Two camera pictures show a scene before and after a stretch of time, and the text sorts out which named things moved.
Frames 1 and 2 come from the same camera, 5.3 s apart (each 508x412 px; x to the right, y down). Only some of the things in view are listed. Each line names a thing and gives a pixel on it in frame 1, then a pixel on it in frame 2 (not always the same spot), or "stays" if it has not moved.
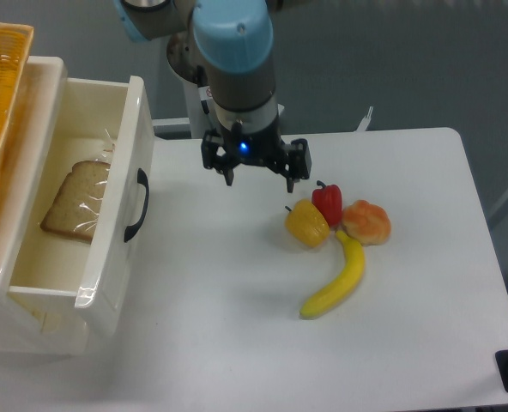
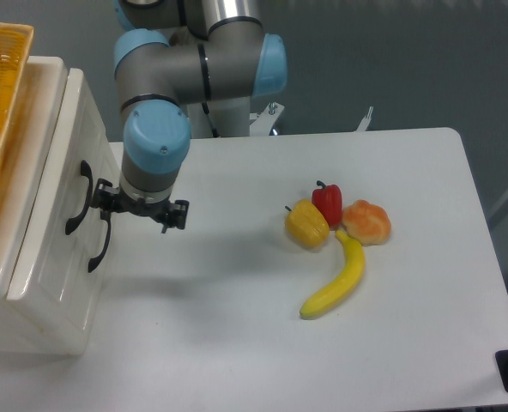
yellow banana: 355,271 stays
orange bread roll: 367,223 stays
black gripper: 225,150 → 168,211
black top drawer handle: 142,179 → 86,170
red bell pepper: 328,200 stays
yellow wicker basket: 3,51 stays
